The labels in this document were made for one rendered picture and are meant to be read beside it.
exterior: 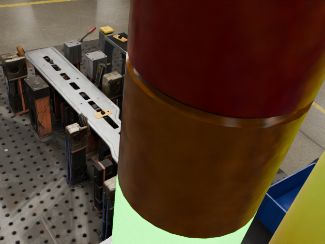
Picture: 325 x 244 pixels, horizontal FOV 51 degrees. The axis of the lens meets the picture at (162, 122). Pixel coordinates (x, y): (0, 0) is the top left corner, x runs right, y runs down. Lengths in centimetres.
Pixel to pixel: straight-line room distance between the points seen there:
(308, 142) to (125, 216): 348
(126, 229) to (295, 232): 16
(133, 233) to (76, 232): 145
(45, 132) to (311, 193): 181
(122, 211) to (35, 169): 170
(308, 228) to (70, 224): 141
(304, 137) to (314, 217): 338
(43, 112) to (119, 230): 174
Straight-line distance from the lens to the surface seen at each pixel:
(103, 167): 144
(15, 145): 199
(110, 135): 157
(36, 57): 212
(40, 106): 187
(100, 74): 186
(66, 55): 216
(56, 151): 193
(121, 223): 17
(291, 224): 29
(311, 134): 373
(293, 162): 330
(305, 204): 27
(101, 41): 212
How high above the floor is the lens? 205
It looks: 39 degrees down
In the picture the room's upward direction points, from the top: 10 degrees clockwise
